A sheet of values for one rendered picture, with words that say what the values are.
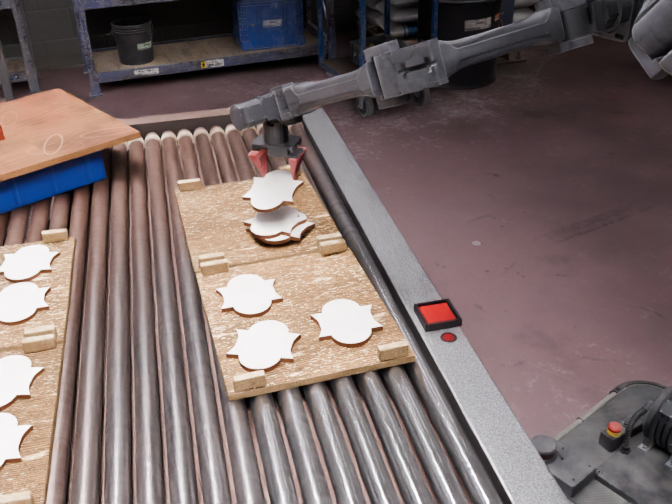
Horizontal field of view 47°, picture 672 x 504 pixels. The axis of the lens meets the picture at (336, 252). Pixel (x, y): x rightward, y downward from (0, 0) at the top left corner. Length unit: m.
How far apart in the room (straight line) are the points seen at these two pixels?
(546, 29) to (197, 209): 0.95
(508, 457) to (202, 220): 0.97
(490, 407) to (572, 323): 1.83
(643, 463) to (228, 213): 1.29
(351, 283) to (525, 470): 0.57
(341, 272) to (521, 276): 1.84
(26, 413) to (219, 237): 0.64
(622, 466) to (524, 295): 1.21
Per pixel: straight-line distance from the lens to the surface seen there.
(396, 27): 6.09
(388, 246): 1.80
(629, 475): 2.26
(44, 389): 1.48
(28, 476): 1.33
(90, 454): 1.36
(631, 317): 3.29
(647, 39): 1.10
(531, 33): 1.48
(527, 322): 3.16
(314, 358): 1.44
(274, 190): 1.79
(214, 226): 1.88
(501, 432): 1.34
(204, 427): 1.35
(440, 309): 1.58
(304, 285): 1.63
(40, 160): 2.11
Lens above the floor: 1.84
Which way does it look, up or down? 31 degrees down
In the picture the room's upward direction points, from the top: 2 degrees counter-clockwise
